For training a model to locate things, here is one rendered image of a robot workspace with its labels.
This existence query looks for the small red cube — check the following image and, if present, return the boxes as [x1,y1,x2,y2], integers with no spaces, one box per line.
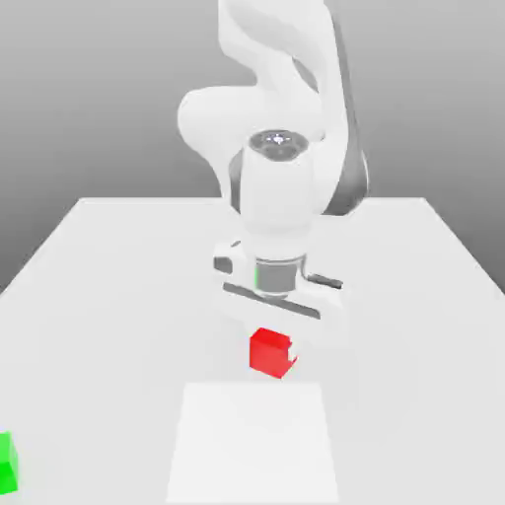
[249,326,300,380]

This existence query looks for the small green cube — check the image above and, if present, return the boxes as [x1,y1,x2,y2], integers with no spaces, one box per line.
[0,431,20,495]

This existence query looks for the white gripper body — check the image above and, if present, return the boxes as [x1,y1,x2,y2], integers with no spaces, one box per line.
[218,280,345,331]

